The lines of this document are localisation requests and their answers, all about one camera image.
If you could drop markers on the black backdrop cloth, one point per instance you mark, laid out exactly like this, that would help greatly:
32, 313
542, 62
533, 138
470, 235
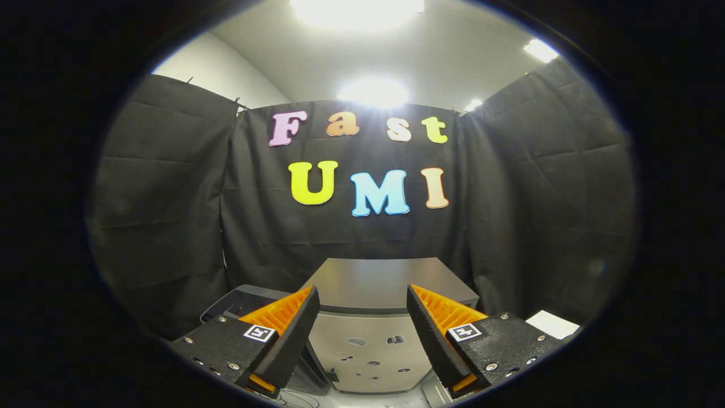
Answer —
170, 198

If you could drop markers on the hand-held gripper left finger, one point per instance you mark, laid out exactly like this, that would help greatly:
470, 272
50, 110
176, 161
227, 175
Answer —
297, 331

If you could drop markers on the small ceiling light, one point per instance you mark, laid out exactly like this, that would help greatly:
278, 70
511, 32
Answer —
473, 105

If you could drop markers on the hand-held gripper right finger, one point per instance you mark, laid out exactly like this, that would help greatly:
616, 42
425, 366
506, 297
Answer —
433, 334

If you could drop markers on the large ceiling light panel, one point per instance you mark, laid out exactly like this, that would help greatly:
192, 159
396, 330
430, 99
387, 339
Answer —
357, 11

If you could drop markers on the beige cabinet with dark frame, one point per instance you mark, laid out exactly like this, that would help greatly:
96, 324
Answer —
368, 283

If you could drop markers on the small grey box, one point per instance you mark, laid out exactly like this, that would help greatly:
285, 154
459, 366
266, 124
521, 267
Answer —
436, 394

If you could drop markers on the grey washing machine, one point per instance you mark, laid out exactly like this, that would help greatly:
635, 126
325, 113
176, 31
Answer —
311, 368

